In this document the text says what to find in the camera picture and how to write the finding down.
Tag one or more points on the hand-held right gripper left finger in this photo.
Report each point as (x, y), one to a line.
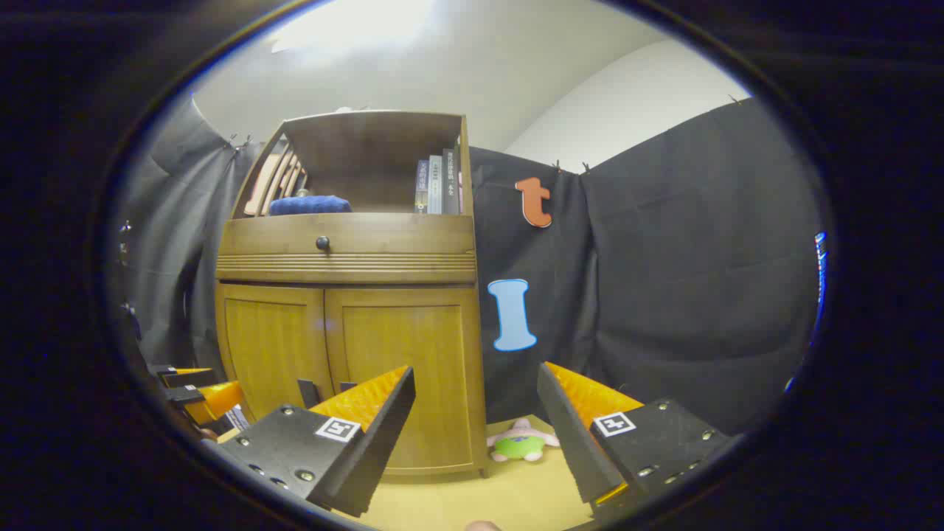
(383, 435)

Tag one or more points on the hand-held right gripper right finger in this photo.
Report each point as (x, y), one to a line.
(571, 435)

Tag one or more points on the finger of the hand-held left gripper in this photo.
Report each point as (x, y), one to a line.
(188, 378)
(217, 398)

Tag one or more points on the wooden shoe cabinet door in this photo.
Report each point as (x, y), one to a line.
(273, 346)
(428, 346)

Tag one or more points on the wooden double-door shoe cabinet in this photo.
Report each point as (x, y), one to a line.
(369, 140)

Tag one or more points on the wooden cabinet drawer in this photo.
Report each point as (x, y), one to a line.
(398, 240)

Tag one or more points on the pink and green plush toy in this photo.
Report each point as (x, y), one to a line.
(520, 445)

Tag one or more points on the blue folded towel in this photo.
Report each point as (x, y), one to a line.
(310, 205)

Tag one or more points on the black backdrop cloth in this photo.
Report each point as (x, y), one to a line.
(700, 258)

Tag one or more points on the blue-grey book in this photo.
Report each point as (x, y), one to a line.
(422, 188)

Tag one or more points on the light grey book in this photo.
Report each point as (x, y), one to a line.
(435, 184)

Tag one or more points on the black book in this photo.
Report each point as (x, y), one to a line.
(450, 181)

